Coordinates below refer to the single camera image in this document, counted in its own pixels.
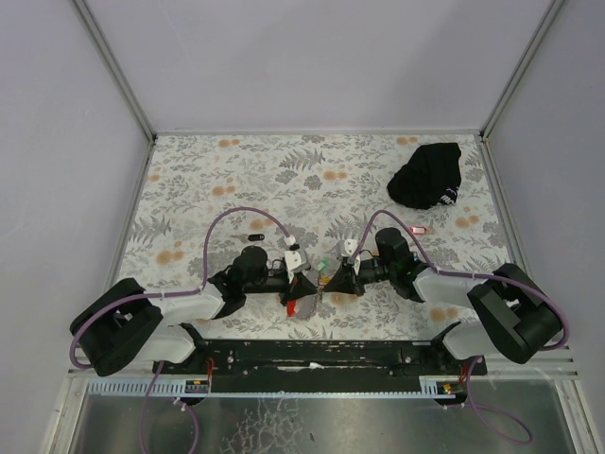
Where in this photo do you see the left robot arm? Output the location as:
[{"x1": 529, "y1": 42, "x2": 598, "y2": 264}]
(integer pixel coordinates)
[{"x1": 69, "y1": 245, "x2": 318, "y2": 377}]

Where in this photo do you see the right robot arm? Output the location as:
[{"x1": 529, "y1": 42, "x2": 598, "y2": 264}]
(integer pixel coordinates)
[{"x1": 324, "y1": 228, "x2": 567, "y2": 364}]

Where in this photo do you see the green key tag on holder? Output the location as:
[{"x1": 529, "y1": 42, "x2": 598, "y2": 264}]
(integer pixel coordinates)
[{"x1": 318, "y1": 259, "x2": 329, "y2": 272}]

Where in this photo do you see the red key tag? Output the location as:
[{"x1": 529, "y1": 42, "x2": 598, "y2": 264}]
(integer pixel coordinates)
[{"x1": 410, "y1": 226, "x2": 427, "y2": 236}]

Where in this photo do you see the floral table mat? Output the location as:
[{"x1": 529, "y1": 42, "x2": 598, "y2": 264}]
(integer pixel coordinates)
[{"x1": 96, "y1": 133, "x2": 549, "y2": 342}]

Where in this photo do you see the black cloth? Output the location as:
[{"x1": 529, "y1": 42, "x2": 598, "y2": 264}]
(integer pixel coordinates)
[{"x1": 387, "y1": 143, "x2": 461, "y2": 210}]

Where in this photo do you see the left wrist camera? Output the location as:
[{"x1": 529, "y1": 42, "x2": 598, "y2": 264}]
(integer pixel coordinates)
[{"x1": 284, "y1": 249, "x2": 310, "y2": 276}]

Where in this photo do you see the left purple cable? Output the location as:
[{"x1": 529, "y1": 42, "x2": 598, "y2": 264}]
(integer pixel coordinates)
[{"x1": 69, "y1": 206, "x2": 297, "y2": 454}]

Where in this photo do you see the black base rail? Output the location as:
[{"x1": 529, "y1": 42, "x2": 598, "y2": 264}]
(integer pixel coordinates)
[{"x1": 162, "y1": 340, "x2": 471, "y2": 394}]

